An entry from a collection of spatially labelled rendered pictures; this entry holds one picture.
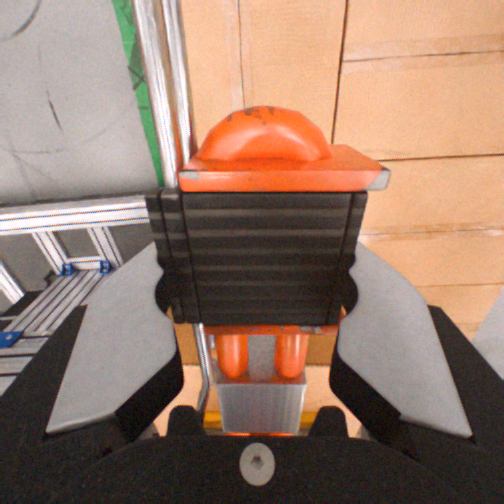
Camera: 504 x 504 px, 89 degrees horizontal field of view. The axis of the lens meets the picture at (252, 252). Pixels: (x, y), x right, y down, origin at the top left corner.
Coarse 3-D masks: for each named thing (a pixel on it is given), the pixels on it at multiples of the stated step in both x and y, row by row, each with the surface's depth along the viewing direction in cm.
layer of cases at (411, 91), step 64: (192, 0) 47; (256, 0) 47; (320, 0) 47; (384, 0) 47; (448, 0) 46; (192, 64) 52; (256, 64) 52; (320, 64) 52; (384, 64) 52; (448, 64) 51; (320, 128) 58; (384, 128) 58; (448, 128) 58; (384, 192) 66; (448, 192) 66; (384, 256) 76; (448, 256) 76
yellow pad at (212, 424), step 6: (210, 414) 46; (216, 414) 46; (204, 420) 46; (210, 420) 46; (216, 420) 46; (204, 426) 46; (210, 426) 46; (216, 426) 46; (210, 432) 46; (216, 432) 46; (222, 432) 46
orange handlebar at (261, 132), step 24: (240, 120) 9; (264, 120) 9; (288, 120) 9; (216, 144) 10; (240, 144) 10; (264, 144) 10; (288, 144) 10; (312, 144) 10; (216, 336) 16; (240, 336) 16; (288, 336) 15; (240, 360) 17; (288, 360) 17
